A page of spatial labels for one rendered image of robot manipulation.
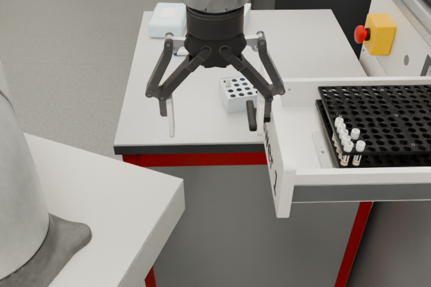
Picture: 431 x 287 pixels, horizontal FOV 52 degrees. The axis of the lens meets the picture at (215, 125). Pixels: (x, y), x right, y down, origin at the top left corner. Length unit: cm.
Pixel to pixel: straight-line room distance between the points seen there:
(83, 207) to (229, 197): 42
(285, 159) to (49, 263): 33
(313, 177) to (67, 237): 35
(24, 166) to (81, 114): 179
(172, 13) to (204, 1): 75
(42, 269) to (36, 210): 9
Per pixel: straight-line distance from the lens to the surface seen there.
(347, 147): 68
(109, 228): 67
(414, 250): 101
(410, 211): 101
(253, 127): 69
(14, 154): 51
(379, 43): 106
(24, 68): 278
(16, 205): 53
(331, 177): 66
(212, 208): 105
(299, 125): 82
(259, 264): 124
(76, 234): 65
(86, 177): 75
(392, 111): 79
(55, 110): 237
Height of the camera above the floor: 135
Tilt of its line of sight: 39 degrees down
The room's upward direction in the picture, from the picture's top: straight up
